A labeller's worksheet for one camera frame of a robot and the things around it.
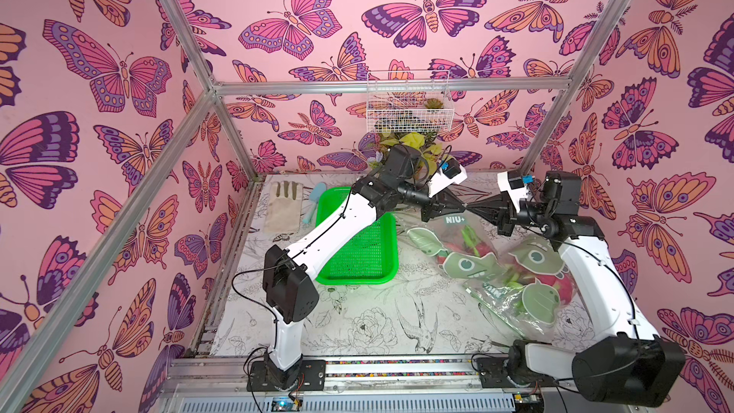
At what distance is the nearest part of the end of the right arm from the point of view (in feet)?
2.01

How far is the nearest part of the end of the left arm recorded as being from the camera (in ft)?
2.04

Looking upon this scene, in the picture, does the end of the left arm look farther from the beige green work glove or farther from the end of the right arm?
the beige green work glove

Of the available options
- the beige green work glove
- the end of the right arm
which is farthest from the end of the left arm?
the beige green work glove
